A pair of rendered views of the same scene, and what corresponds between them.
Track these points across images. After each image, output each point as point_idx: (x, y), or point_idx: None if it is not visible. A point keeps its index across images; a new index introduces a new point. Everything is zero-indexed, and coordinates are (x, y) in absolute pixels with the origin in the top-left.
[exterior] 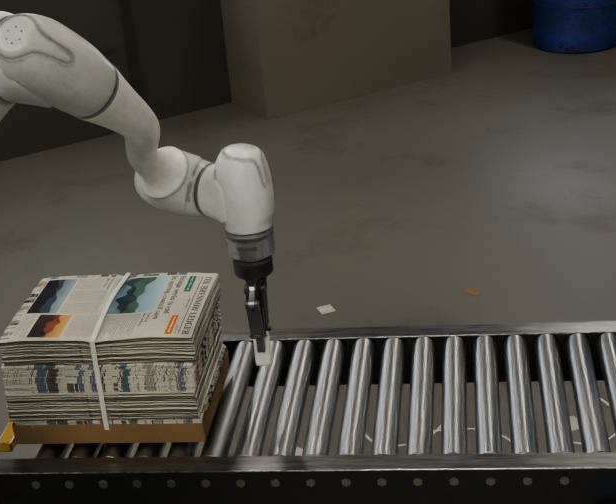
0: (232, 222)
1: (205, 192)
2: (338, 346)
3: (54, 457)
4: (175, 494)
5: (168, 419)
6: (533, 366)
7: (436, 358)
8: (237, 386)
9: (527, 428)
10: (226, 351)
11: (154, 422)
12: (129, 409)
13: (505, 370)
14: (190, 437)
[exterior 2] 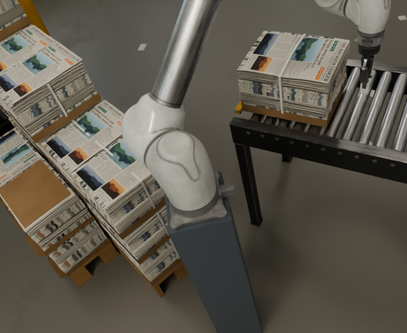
0: (362, 26)
1: (350, 7)
2: (405, 78)
3: (258, 120)
4: (308, 149)
5: (310, 115)
6: None
7: None
8: (348, 95)
9: None
10: (346, 76)
11: (304, 115)
12: (293, 108)
13: None
14: (320, 124)
